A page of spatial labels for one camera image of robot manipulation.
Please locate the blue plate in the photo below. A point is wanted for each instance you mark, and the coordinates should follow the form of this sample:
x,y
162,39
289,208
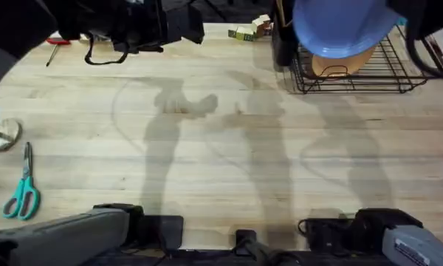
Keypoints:
x,y
339,26

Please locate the black utensil holder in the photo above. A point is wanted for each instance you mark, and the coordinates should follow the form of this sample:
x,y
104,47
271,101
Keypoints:
x,y
282,40

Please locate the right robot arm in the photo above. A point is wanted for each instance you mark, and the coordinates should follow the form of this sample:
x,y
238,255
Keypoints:
x,y
413,245

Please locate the heap of toy blocks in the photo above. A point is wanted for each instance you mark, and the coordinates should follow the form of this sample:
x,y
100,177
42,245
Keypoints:
x,y
249,29

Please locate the wooden utensil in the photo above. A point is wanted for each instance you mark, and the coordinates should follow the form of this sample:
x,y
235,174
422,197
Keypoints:
x,y
280,11

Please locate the white tape roll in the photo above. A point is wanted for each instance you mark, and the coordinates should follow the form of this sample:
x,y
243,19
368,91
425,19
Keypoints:
x,y
1,134

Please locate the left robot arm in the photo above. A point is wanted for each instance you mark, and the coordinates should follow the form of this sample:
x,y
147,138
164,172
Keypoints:
x,y
59,236

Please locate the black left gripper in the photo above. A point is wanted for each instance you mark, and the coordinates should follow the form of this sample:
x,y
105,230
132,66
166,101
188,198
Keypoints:
x,y
133,22

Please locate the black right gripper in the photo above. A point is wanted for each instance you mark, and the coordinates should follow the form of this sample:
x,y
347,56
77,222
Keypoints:
x,y
417,16

